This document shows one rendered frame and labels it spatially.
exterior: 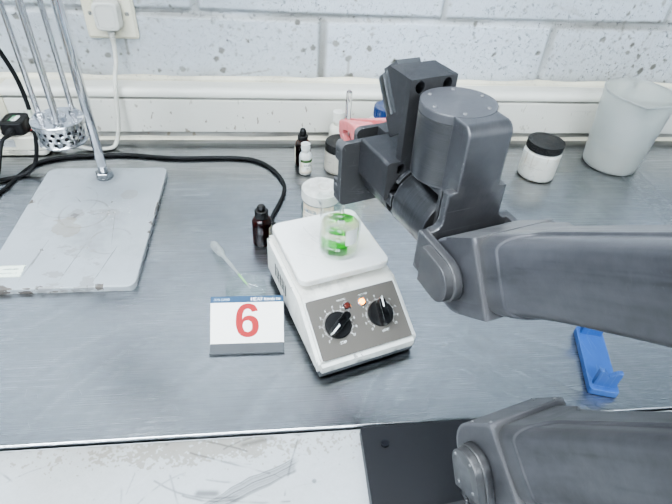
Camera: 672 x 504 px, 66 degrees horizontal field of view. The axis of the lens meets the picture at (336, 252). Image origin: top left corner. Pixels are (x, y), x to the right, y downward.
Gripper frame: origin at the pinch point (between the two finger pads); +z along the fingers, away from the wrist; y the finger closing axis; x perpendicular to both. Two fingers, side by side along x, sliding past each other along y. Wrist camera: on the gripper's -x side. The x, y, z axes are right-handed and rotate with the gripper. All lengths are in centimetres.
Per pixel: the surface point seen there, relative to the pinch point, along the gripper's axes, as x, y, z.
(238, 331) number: 23.6, 14.7, -2.4
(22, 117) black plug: 17, 37, 55
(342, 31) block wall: 3.2, -20.2, 42.9
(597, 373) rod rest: 23.1, -21.7, -25.4
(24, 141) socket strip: 20, 37, 53
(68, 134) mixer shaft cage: 7.9, 28.3, 26.1
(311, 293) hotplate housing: 18.2, 6.0, -4.9
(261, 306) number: 21.6, 11.2, -1.3
